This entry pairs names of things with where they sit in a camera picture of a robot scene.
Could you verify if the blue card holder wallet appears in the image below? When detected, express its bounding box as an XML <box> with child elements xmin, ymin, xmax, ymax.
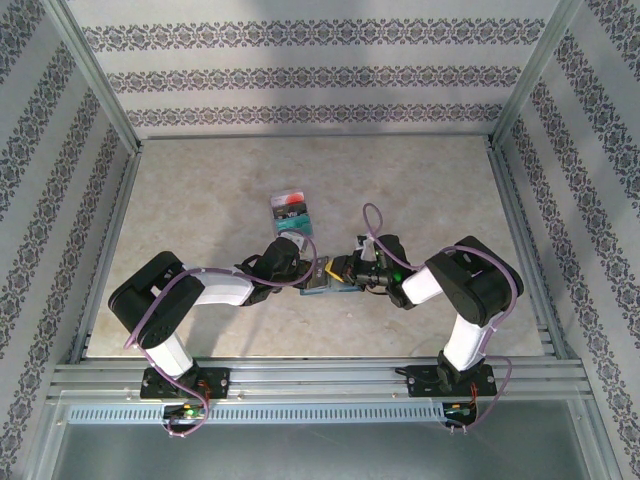
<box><xmin>298</xmin><ymin>255</ymin><xmax>362</xmax><ymax>298</ymax></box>

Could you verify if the teal card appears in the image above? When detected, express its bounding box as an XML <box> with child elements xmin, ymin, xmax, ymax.
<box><xmin>274</xmin><ymin>218</ymin><xmax>319</xmax><ymax>239</ymax></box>

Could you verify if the black card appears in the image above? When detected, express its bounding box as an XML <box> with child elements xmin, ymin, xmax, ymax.
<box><xmin>272</xmin><ymin>204</ymin><xmax>309</xmax><ymax>221</ymax></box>

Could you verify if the grey metal sheet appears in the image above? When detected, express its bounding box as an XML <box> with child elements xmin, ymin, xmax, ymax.
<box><xmin>29</xmin><ymin>399</ymin><xmax>621</xmax><ymax>480</ymax></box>

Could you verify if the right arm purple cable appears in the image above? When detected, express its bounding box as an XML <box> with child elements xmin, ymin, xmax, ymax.
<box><xmin>360</xmin><ymin>201</ymin><xmax>525</xmax><ymax>436</ymax></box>

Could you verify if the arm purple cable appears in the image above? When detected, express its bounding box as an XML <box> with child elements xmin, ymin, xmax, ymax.
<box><xmin>360</xmin><ymin>201</ymin><xmax>525</xmax><ymax>436</ymax></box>
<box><xmin>123</xmin><ymin>234</ymin><xmax>321</xmax><ymax>439</ymax></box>

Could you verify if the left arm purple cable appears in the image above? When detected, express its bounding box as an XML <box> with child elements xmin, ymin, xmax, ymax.
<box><xmin>123</xmin><ymin>234</ymin><xmax>321</xmax><ymax>439</ymax></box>

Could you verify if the aluminium mounting rail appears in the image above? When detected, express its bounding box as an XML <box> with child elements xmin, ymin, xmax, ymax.
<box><xmin>47</xmin><ymin>357</ymin><xmax>586</xmax><ymax>401</ymax></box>

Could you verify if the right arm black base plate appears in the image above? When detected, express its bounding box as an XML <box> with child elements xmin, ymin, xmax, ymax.
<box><xmin>405</xmin><ymin>364</ymin><xmax>497</xmax><ymax>399</ymax></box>

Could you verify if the aluminium back rail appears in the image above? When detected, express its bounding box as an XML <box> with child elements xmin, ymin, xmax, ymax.
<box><xmin>134</xmin><ymin>130</ymin><xmax>496</xmax><ymax>142</ymax></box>

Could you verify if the slotted grey cable duct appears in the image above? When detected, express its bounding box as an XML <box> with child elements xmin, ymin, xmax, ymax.
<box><xmin>67</xmin><ymin>403</ymin><xmax>449</xmax><ymax>425</ymax></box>

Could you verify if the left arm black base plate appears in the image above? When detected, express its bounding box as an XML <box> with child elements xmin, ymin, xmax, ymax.
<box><xmin>139</xmin><ymin>367</ymin><xmax>231</xmax><ymax>400</ymax></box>

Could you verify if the aluminium side rail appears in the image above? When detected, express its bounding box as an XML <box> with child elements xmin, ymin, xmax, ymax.
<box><xmin>67</xmin><ymin>144</ymin><xmax>144</xmax><ymax>364</ymax></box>
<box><xmin>487</xmin><ymin>139</ymin><xmax>584</xmax><ymax>361</ymax></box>

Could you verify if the aluminium frame post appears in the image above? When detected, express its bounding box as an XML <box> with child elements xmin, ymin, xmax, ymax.
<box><xmin>42</xmin><ymin>0</ymin><xmax>144</xmax><ymax>156</ymax></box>
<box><xmin>489</xmin><ymin>0</ymin><xmax>586</xmax><ymax>149</ymax></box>

